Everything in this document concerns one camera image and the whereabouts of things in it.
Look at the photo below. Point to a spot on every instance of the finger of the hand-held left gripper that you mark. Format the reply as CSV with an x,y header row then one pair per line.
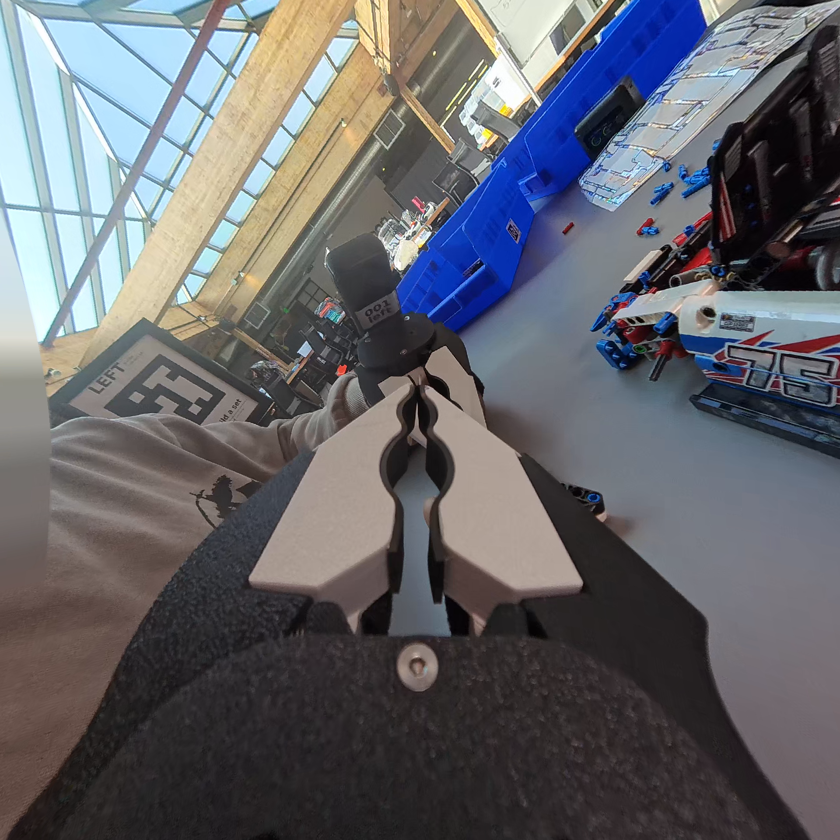
x,y
456,377
417,439

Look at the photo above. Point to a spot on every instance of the small blue plastic bin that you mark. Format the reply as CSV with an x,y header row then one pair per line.
x,y
459,275

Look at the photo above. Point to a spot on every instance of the person's beige printed sweatshirt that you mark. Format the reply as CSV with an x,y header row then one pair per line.
x,y
98,558

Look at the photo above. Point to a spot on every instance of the black white lego subassembly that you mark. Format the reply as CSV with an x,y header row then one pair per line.
x,y
584,495

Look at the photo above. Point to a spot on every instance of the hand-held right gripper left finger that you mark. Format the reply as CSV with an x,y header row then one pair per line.
x,y
321,525

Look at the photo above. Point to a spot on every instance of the grey mesh office chair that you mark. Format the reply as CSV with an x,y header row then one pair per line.
x,y
467,157

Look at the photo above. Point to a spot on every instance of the framed marker sign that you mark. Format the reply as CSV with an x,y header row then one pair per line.
x,y
164,387

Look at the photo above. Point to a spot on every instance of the red blue lego connector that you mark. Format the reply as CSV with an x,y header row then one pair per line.
x,y
648,227

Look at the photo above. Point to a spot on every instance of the black charger box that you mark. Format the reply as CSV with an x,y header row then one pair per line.
x,y
610,121

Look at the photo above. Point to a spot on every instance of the person's left forearm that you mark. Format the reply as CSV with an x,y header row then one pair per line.
x,y
295,433

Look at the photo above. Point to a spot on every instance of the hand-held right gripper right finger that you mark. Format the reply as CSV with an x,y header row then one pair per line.
x,y
512,525

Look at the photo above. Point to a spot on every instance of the large blue plastic bin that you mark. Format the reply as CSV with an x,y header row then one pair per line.
x,y
558,131

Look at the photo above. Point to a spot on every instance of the person's right hand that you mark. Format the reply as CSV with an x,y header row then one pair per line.
x,y
430,512

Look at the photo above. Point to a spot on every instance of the stack of white storage bins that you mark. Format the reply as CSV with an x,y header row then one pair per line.
x,y
492,105

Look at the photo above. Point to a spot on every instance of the white air vent grille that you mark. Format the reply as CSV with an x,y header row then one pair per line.
x,y
389,129

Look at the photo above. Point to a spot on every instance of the lego race car model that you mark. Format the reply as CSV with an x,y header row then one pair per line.
x,y
754,315

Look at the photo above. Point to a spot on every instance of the sticker sheet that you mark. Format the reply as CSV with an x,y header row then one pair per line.
x,y
689,118

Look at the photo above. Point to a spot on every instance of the cluster of blue lego pins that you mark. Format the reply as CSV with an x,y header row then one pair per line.
x,y
689,184

